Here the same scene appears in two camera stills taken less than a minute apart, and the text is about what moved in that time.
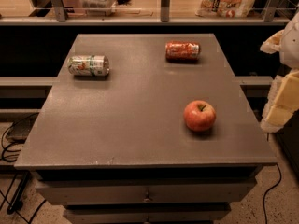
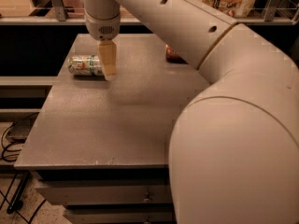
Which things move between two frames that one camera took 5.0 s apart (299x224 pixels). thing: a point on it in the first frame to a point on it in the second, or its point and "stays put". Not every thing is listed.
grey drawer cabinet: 115,148 stays put
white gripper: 291,46 to 102,28
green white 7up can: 89,65 stays put
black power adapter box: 21,129 stays put
